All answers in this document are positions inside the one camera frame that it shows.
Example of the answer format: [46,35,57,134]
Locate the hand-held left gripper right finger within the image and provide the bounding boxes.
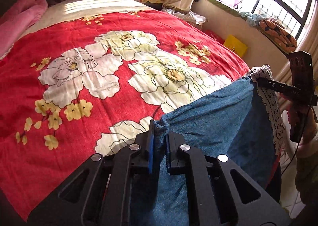
[166,132,291,226]

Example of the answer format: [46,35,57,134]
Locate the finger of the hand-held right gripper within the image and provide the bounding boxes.
[256,78,294,95]

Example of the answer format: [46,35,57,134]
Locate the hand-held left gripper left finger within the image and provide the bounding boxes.
[27,120,160,226]

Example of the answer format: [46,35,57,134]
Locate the blue denim pants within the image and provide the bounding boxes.
[130,65,286,226]

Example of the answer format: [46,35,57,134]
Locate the person's right forearm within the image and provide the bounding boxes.
[295,137,318,208]

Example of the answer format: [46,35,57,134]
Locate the person's right hand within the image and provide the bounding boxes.
[279,92,318,155]

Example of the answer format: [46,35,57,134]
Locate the orange patterned blanket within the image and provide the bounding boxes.
[258,17,298,53]

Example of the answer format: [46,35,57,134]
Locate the yellow paper bag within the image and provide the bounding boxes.
[223,35,249,57]

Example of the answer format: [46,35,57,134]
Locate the light blue cloth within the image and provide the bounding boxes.
[238,11,264,28]

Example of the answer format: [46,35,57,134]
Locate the red plastic bag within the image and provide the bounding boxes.
[202,29,225,44]

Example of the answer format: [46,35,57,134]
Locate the green windowsill mat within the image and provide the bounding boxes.
[200,0,294,55]

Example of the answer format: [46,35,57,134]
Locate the white plastic bag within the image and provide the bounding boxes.
[161,7,207,26]

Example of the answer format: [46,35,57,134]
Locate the red floral blanket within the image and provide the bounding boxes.
[0,9,250,222]

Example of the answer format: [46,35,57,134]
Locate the pink quilt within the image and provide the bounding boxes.
[0,0,48,58]

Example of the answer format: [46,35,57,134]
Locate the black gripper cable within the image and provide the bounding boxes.
[279,105,312,175]

